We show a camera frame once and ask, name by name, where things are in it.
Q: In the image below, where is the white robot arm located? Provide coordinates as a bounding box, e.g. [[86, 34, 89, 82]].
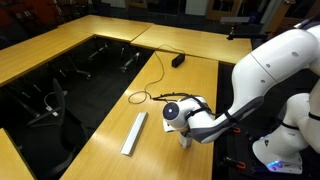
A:
[[163, 18, 320, 174]]

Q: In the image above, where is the black office chair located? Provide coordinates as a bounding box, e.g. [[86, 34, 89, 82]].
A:
[[22, 79, 88, 180]]

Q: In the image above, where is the black cable on table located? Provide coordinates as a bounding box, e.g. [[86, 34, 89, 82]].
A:
[[127, 43, 186, 105]]

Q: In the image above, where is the orange handled clamp far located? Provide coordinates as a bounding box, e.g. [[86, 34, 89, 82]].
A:
[[232, 127, 241, 134]]

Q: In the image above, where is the grey metal bar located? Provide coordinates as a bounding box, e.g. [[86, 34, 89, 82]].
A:
[[120, 112, 148, 156]]

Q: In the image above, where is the white ceramic cup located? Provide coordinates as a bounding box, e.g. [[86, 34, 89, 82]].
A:
[[179, 132, 193, 148]]

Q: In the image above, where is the black robot wrist cable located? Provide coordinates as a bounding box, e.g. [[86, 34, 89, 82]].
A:
[[152, 92, 231, 120]]

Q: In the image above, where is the orange handled clamp near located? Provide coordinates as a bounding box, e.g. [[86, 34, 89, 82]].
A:
[[225, 157, 246, 170]]

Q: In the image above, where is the black power adapter box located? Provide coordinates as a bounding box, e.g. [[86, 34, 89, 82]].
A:
[[171, 54, 185, 68]]

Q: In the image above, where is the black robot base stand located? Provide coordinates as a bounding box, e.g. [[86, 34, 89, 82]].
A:
[[212, 70, 320, 180]]

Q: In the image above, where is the orange handled clamp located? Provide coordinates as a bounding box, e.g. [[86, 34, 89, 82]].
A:
[[232, 127, 241, 134], [225, 157, 246, 170]]

